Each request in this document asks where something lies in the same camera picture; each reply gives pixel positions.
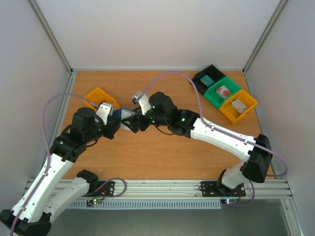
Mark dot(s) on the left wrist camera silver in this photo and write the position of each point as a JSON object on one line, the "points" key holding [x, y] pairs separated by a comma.
{"points": [[104, 111]]}

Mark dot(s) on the controller board green led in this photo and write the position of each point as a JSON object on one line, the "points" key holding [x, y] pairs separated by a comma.
{"points": [[94, 202], [229, 201]]}

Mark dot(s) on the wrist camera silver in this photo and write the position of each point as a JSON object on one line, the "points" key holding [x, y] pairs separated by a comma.
{"points": [[104, 111], [142, 100]]}

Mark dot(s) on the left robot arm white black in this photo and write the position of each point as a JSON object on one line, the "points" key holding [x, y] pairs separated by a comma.
{"points": [[38, 209]]}

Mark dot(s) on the aluminium rail front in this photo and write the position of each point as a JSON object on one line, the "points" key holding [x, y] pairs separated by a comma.
{"points": [[188, 189]]}

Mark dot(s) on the aluminium frame post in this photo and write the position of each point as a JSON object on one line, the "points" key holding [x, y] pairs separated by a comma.
{"points": [[39, 14], [266, 32]]}

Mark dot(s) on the blue leather card holder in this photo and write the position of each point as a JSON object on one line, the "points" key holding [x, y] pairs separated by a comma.
{"points": [[120, 114]]}

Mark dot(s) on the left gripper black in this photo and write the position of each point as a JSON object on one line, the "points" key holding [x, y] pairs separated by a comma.
{"points": [[112, 127]]}

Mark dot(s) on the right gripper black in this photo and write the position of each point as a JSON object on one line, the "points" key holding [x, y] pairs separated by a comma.
{"points": [[139, 123]]}

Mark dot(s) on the right controller board green LED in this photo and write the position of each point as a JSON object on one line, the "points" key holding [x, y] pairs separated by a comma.
{"points": [[229, 201]]}

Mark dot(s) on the aluminium frame post right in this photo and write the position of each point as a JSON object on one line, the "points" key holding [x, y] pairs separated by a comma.
{"points": [[266, 32]]}

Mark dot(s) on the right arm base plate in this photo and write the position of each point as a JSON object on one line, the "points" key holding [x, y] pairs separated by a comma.
{"points": [[209, 189]]}

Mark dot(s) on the left controller board green LED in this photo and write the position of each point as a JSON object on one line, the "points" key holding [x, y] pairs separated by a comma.
{"points": [[94, 202]]}

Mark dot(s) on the yellow bin on left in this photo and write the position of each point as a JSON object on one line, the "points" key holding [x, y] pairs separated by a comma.
{"points": [[98, 96]]}

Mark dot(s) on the black bin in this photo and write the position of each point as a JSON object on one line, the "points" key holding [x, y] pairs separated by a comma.
{"points": [[210, 71]]}

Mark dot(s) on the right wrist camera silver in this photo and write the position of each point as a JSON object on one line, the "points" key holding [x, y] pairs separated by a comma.
{"points": [[142, 100]]}

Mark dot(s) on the white grey card stack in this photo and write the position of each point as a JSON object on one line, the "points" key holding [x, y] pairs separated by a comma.
{"points": [[239, 106]]}

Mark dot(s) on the green bin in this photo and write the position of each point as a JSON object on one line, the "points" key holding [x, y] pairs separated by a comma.
{"points": [[214, 98]]}

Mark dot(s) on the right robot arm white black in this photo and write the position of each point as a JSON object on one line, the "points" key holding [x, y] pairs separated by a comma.
{"points": [[159, 110]]}

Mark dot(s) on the slotted cable duct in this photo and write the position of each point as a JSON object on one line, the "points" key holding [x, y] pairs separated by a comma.
{"points": [[146, 204]]}

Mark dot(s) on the yellow bin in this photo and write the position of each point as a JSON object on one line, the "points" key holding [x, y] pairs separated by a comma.
{"points": [[98, 96], [231, 113]]}

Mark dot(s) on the aluminium frame post left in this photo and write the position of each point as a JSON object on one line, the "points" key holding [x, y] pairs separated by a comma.
{"points": [[39, 14]]}

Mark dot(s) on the white red card stack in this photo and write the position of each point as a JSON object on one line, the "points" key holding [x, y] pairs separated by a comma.
{"points": [[223, 92]]}

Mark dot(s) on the yellow bin on right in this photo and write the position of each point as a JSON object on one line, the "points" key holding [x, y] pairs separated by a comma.
{"points": [[231, 113]]}

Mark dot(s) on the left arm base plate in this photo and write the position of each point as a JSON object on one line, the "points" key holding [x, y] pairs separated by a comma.
{"points": [[101, 188]]}

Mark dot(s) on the teal card stack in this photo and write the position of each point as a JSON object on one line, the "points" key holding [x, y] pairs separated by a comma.
{"points": [[206, 80]]}

